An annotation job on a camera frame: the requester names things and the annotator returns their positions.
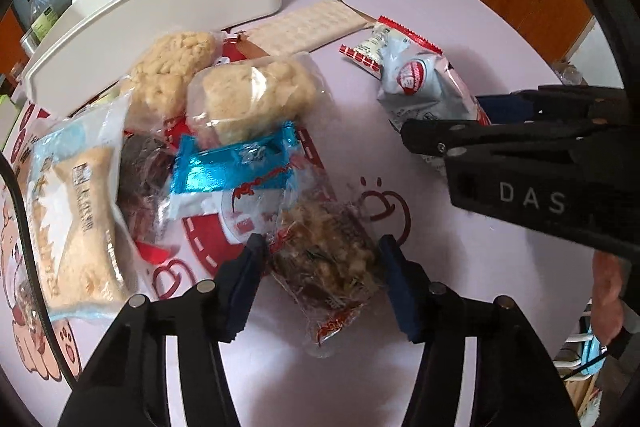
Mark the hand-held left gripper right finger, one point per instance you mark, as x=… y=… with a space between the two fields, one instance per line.
x=397 y=287

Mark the clear plastic bottle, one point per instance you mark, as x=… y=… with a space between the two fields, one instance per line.
x=567 y=74

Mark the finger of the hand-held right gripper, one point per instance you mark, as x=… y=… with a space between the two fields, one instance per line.
x=475 y=134
x=545 y=106

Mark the light blue bread packet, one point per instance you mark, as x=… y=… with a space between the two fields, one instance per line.
x=75 y=232

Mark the white red snack packet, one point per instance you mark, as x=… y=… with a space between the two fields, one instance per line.
x=425 y=82

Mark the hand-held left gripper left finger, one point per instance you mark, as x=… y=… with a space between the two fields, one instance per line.
x=245 y=282

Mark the blue foil snack packet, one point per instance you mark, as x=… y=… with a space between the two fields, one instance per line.
x=220 y=167

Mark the long cracker packet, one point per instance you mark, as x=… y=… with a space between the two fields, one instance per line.
x=305 y=27

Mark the puffed rice snack packet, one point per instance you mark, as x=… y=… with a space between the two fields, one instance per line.
x=165 y=59
x=250 y=94

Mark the clear nut bar packet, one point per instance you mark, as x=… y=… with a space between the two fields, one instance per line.
x=320 y=257

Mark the small white red packet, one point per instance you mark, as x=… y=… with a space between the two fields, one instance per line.
x=372 y=47

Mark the person's right hand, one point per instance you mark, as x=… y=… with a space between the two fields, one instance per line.
x=607 y=297

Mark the green label plastic bottle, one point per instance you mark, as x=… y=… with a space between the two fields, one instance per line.
x=42 y=22

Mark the dark brown snack packet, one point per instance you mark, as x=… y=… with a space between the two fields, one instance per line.
x=142 y=187

